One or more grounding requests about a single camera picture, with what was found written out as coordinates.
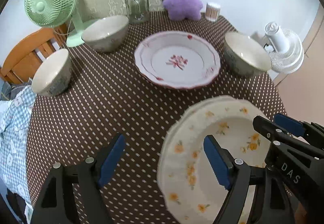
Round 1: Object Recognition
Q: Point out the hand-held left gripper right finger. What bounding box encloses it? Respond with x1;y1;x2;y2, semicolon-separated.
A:
203;135;295;224

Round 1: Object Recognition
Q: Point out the dark plaid cloth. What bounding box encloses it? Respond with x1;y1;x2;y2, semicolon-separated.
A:
0;81;31;101

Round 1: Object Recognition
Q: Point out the white desk fan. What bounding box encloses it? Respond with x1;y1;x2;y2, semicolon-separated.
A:
250;21;305;74

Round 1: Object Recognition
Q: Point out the red flower plate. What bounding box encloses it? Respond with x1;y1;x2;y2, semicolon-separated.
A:
134;31;221;91

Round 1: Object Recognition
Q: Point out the glass jar with lid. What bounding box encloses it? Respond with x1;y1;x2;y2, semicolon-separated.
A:
124;0;150;24

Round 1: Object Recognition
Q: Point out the blue checked cloth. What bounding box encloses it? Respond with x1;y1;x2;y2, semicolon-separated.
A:
0;85;37;204

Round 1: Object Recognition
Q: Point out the grey patterned bowl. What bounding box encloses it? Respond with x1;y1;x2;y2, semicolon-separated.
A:
223;32;272;77
32;48;73;96
81;15;130;53

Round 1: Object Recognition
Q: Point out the cotton swab container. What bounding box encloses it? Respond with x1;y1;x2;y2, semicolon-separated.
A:
205;2;221;22

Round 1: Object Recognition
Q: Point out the yellow flower plate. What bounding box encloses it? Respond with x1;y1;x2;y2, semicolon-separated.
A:
157;95;272;224

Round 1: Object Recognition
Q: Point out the wooden chair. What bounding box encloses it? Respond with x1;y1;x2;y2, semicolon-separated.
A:
0;25;70;85

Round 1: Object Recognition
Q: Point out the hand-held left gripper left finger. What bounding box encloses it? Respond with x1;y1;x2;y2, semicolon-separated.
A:
30;133;126;224

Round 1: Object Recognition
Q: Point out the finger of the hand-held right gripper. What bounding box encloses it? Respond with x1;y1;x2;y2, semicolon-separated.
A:
273;114;324;150
253;115;289;148

